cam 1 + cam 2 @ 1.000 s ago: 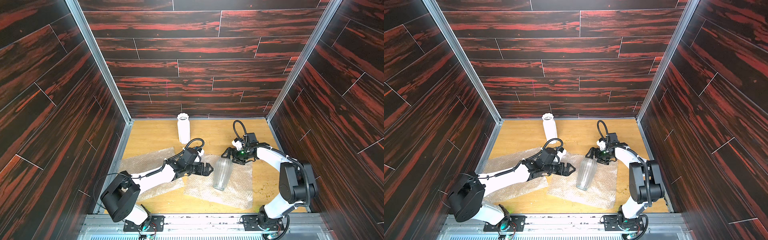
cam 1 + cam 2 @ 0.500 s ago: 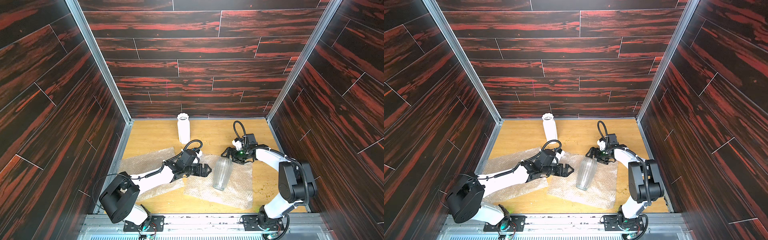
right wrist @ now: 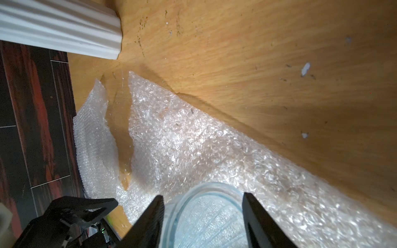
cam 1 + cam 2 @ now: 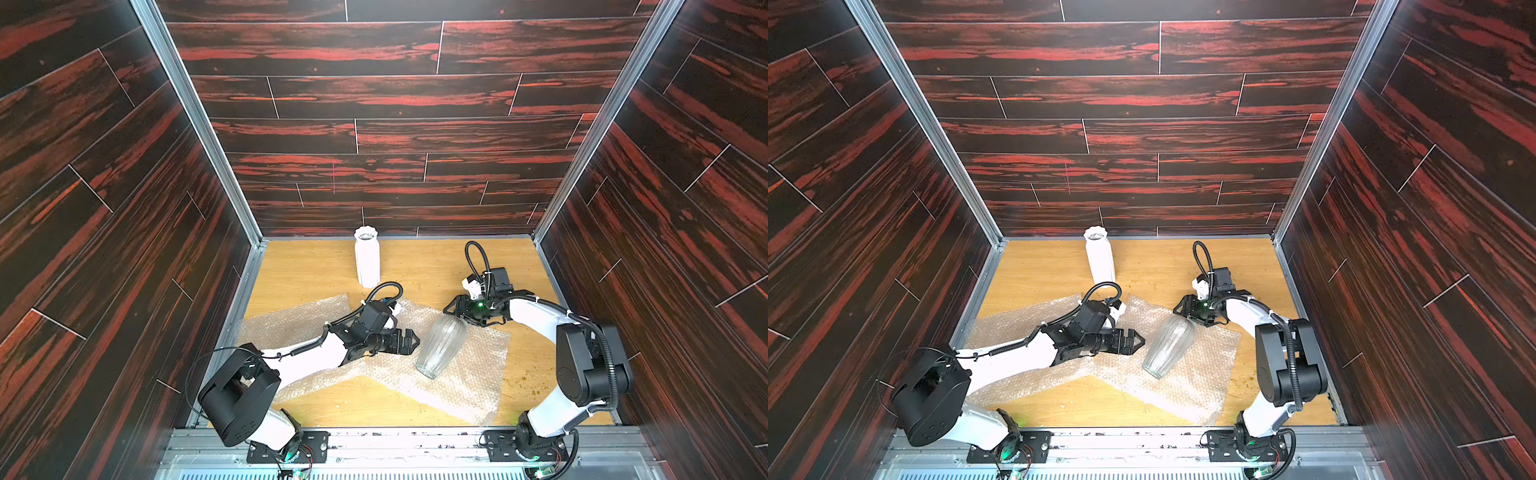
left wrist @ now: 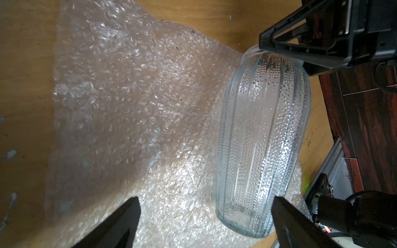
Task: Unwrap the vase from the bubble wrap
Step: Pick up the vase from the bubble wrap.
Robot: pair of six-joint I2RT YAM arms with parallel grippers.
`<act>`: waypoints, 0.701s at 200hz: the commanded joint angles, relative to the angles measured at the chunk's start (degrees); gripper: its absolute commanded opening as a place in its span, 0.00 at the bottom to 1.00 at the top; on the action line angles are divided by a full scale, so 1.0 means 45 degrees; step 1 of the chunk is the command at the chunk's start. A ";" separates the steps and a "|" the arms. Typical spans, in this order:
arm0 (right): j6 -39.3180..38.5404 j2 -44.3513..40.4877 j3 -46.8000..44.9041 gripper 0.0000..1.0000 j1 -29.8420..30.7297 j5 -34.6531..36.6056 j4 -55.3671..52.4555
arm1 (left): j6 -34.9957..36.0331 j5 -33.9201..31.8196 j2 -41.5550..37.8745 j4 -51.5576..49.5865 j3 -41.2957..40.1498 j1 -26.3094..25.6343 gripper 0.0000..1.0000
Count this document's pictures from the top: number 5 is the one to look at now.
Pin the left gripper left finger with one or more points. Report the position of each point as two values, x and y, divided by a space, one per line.
118 230

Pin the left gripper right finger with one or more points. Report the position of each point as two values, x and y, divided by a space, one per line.
294 230

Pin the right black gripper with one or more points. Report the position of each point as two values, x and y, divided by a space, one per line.
334 35

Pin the clear glass dotted vase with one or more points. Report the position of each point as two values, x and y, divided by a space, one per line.
265 113

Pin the bubble wrap sheet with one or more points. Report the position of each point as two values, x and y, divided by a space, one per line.
137 105

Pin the metal front rail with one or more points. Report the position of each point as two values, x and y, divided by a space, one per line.
333 176

